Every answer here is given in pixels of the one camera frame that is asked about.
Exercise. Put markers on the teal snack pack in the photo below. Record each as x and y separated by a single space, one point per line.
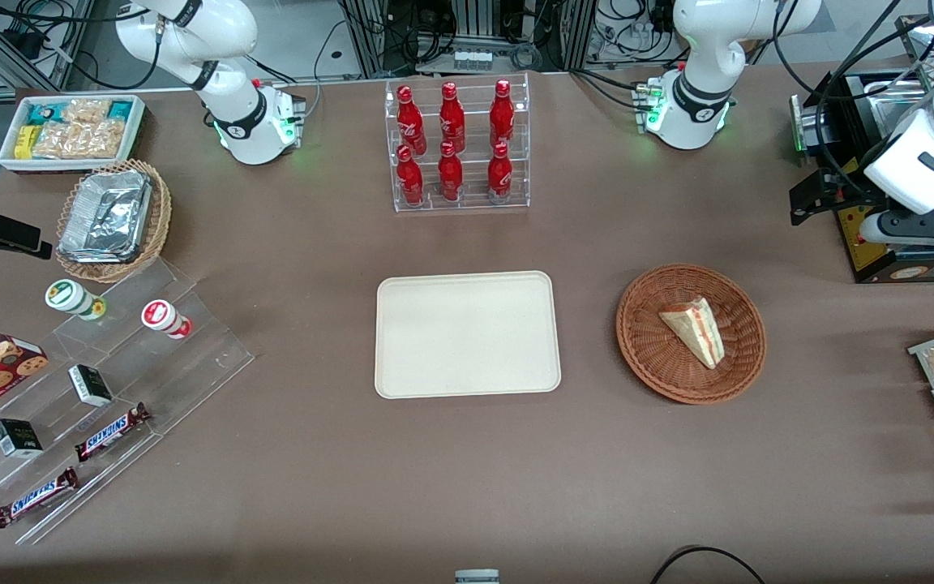
121 109
45 113

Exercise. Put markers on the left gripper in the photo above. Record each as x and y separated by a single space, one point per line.
850 188

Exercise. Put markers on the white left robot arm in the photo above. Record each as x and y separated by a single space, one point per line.
702 49

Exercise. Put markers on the grey power strip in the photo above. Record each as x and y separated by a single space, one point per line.
472 59

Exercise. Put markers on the clear acrylic stepped display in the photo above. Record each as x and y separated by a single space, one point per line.
191 361

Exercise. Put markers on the white rectangular snack bin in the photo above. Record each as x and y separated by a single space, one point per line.
137 130

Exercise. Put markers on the oval light wicker basket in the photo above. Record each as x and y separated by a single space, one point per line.
160 219

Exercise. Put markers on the beige rectangular tray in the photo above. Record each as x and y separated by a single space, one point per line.
467 334

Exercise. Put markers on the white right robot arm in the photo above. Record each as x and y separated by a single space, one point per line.
232 122

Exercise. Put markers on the aluminium foil tray stack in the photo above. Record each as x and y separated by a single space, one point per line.
106 215

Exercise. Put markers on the small grey white box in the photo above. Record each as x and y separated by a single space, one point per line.
477 577

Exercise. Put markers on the red-lid white cup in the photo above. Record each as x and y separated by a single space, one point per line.
163 316

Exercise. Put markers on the Snickers chocolate bar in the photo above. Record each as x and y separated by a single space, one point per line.
36 497
110 432

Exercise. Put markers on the clear cracker pack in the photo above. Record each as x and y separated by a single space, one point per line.
86 111
53 142
100 139

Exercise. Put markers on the round brown wicker basket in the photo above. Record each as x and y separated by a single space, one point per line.
653 357

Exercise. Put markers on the black appliance with yellow label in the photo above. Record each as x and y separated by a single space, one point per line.
844 97

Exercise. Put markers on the aluminium frame rack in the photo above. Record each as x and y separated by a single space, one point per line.
475 20

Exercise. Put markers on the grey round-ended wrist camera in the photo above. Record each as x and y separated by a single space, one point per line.
921 229

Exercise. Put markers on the small black carton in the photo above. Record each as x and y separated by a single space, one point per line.
17 438
91 385

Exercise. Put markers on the green-lid white cup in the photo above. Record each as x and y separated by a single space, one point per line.
70 297

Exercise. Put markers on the red soda bottle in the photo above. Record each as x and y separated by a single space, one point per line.
452 120
502 115
499 174
409 178
410 122
450 174

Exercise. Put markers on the clear acrylic bottle rack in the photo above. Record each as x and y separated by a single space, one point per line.
471 203

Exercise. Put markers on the yellow snack pack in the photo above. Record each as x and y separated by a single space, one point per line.
24 142

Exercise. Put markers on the black clamp device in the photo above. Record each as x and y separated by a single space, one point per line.
5 231

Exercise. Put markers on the triangle sandwich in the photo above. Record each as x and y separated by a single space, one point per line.
698 328

